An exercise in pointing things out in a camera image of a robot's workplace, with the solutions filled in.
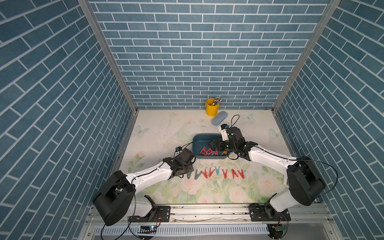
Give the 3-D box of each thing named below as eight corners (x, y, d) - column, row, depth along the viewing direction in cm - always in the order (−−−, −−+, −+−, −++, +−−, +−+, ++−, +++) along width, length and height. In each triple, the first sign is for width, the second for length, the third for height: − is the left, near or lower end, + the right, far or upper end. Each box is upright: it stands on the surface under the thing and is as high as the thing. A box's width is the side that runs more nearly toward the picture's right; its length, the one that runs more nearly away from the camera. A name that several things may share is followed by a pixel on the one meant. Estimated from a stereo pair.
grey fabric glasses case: (210, 123, 114) (210, 120, 112) (221, 112, 122) (221, 109, 120) (217, 127, 112) (217, 125, 110) (228, 115, 120) (228, 113, 118)
